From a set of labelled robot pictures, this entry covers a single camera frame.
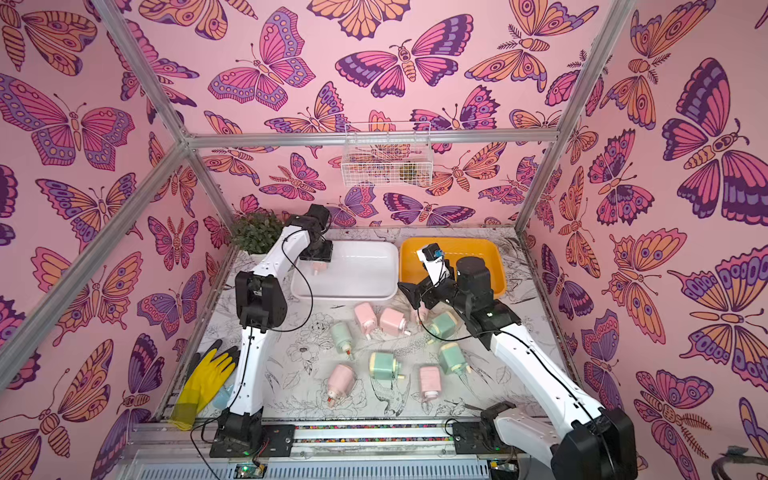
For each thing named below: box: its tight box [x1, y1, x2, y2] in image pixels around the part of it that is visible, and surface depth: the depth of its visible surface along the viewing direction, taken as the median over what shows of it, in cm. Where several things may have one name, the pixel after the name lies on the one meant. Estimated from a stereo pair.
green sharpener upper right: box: [429, 311, 458, 339], surface depth 89 cm
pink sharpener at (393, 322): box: [379, 307, 412, 336], surface depth 89 cm
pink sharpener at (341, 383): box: [327, 364, 357, 408], surface depth 78 cm
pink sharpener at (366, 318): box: [354, 302, 378, 341], surface depth 91 cm
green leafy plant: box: [232, 211, 283, 254], surface depth 97 cm
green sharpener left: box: [331, 322, 353, 356], surface depth 86 cm
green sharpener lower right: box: [438, 342, 471, 375], surface depth 83 cm
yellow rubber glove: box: [168, 339, 239, 431], surface depth 83 cm
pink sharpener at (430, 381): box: [419, 366, 442, 399], surface depth 78 cm
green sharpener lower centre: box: [369, 352, 406, 380], surface depth 81 cm
